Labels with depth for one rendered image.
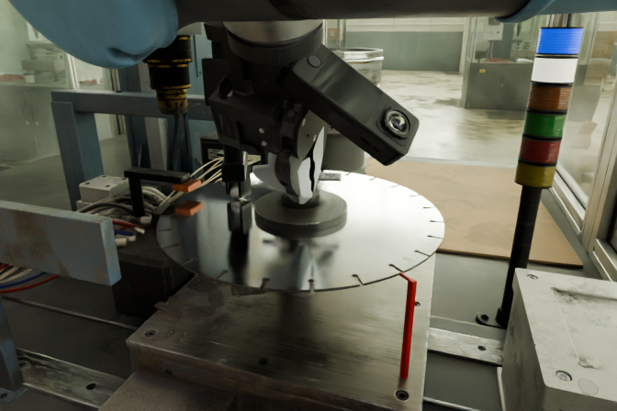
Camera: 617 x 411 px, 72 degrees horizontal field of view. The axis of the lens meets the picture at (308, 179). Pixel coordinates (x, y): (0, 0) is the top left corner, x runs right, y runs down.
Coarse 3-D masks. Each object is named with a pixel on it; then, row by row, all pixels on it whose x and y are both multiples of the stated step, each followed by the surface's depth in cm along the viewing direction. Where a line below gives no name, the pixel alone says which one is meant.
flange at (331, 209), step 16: (320, 192) 54; (256, 208) 49; (272, 208) 49; (288, 208) 49; (304, 208) 48; (320, 208) 49; (336, 208) 49; (272, 224) 46; (288, 224) 46; (304, 224) 45; (320, 224) 46; (336, 224) 47
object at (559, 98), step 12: (540, 84) 50; (552, 84) 50; (564, 84) 50; (540, 96) 50; (552, 96) 49; (564, 96) 49; (528, 108) 52; (540, 108) 50; (552, 108) 50; (564, 108) 50
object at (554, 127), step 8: (528, 112) 52; (536, 112) 51; (544, 112) 51; (552, 112) 51; (560, 112) 51; (528, 120) 52; (536, 120) 51; (544, 120) 50; (552, 120) 50; (560, 120) 50; (528, 128) 52; (536, 128) 51; (544, 128) 51; (552, 128) 50; (560, 128) 51; (536, 136) 51; (544, 136) 51; (552, 136) 51; (560, 136) 51
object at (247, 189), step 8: (224, 128) 47; (224, 144) 47; (224, 152) 48; (232, 152) 47; (240, 152) 48; (224, 160) 48; (232, 160) 47; (240, 160) 48; (224, 168) 47; (232, 168) 47; (240, 168) 47; (248, 168) 54; (224, 176) 47; (232, 176) 47; (240, 176) 47; (248, 176) 54; (232, 184) 55; (240, 184) 53; (248, 184) 54; (240, 192) 53; (248, 192) 54
